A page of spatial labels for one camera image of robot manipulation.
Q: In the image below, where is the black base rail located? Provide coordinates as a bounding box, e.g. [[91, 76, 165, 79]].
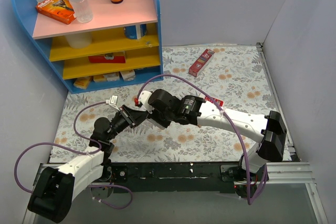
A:
[[94, 162, 247, 197]]

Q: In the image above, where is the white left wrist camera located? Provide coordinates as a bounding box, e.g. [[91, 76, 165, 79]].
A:
[[106, 95, 122, 112]]

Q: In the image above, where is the blue shelf unit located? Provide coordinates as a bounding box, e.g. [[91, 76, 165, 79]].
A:
[[11, 0, 163, 94]]

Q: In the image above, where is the blue white can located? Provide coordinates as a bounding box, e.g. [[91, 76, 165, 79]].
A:
[[123, 24, 147, 40]]

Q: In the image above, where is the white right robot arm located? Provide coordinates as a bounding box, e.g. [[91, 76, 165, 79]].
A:
[[139, 89, 287, 181]]

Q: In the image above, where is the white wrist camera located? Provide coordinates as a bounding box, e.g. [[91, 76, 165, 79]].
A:
[[106, 95, 122, 112], [134, 91, 154, 114]]

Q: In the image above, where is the white cup on shelf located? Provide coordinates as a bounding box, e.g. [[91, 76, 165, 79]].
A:
[[65, 32, 92, 49]]

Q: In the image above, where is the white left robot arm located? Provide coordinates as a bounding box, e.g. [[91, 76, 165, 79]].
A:
[[28, 105, 149, 223]]

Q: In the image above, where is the red box on shelf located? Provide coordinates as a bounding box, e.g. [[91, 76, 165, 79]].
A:
[[88, 51, 126, 63]]

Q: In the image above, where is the orange razor box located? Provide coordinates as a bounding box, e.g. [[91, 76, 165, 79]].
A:
[[36, 0, 76, 25]]

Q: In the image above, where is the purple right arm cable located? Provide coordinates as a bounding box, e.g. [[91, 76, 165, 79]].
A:
[[138, 73, 270, 206]]

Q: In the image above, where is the red toothpaste box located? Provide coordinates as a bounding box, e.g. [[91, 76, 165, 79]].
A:
[[188, 49, 215, 77]]

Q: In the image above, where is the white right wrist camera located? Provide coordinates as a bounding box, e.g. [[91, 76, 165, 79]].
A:
[[134, 91, 154, 114]]

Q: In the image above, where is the floral table mat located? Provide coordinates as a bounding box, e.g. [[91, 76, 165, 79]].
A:
[[49, 46, 277, 163]]

